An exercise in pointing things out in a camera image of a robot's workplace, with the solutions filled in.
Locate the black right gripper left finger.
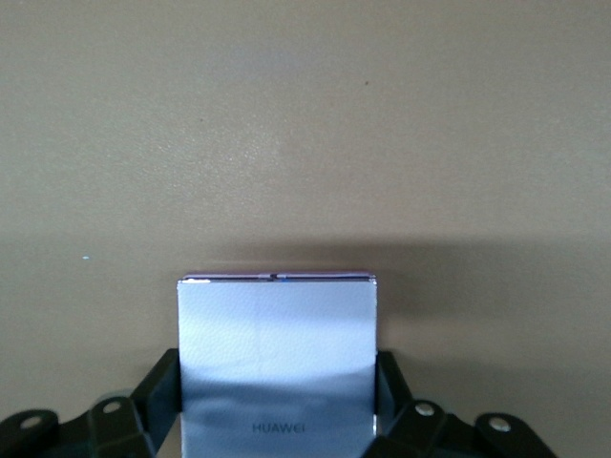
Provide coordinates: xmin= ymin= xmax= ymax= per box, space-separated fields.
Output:
xmin=0 ymin=347 xmax=183 ymax=458

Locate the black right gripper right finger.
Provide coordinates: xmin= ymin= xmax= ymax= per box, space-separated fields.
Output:
xmin=362 ymin=350 xmax=558 ymax=458

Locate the small white card box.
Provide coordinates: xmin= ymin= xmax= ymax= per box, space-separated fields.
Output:
xmin=176 ymin=270 xmax=382 ymax=458

